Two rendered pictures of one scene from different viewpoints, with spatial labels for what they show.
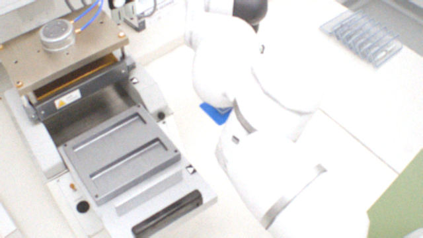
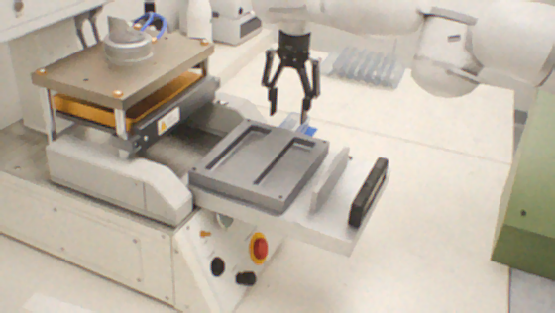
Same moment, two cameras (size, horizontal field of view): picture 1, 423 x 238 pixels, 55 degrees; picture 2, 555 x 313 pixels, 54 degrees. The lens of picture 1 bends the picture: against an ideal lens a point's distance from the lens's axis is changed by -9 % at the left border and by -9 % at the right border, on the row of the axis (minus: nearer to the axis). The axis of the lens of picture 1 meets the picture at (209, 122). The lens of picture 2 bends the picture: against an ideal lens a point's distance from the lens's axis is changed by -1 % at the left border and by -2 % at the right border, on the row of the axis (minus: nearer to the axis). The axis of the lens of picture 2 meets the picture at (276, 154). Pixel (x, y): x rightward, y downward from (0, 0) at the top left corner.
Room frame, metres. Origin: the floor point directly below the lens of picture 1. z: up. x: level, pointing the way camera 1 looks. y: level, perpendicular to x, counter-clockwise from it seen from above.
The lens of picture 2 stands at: (-0.16, 0.57, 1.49)
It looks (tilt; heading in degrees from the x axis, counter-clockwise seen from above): 32 degrees down; 329
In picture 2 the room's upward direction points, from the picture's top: 4 degrees clockwise
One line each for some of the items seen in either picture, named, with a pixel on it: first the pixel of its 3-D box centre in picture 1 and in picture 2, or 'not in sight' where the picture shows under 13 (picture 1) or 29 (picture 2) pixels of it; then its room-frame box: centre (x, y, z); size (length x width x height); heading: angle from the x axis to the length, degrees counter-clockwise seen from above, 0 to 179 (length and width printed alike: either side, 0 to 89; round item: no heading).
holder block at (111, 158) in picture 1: (119, 151); (262, 160); (0.52, 0.19, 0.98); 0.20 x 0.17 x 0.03; 126
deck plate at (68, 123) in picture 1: (70, 88); (122, 144); (0.76, 0.36, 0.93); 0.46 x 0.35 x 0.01; 36
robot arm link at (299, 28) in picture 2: not in sight; (291, 15); (0.91, -0.09, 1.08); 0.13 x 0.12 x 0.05; 128
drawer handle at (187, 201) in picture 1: (167, 215); (370, 189); (0.37, 0.08, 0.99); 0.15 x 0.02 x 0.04; 126
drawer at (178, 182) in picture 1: (131, 170); (287, 174); (0.48, 0.16, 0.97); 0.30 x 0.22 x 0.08; 36
